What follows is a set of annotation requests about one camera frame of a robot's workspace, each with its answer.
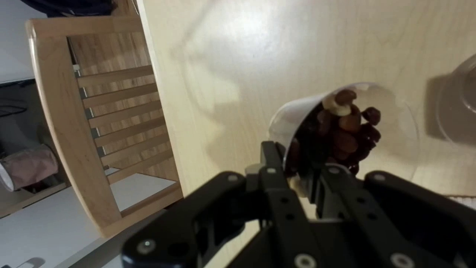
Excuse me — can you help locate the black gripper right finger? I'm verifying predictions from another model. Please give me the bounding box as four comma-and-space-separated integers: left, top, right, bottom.
310, 164, 476, 268

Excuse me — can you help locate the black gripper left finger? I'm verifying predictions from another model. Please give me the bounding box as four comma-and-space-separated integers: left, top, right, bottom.
121, 142, 319, 268

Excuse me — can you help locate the clear cup with trail mix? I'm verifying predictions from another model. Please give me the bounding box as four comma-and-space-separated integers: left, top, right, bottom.
269, 83, 420, 179

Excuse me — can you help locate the empty clear plastic cup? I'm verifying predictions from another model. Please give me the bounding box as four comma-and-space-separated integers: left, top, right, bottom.
436, 56, 476, 148

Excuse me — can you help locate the wooden chair near right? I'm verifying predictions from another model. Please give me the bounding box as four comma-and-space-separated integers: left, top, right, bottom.
26, 16, 183, 237

